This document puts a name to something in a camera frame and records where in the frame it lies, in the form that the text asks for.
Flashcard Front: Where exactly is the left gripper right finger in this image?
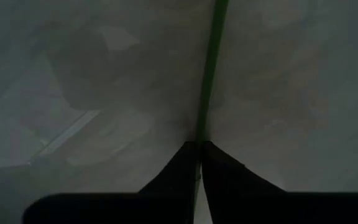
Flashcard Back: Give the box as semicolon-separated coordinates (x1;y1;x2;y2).
201;140;289;195

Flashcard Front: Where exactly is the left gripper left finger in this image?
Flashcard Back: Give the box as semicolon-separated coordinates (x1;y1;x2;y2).
139;140;201;195

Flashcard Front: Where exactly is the black tulip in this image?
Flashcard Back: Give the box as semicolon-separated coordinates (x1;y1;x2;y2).
193;0;231;215

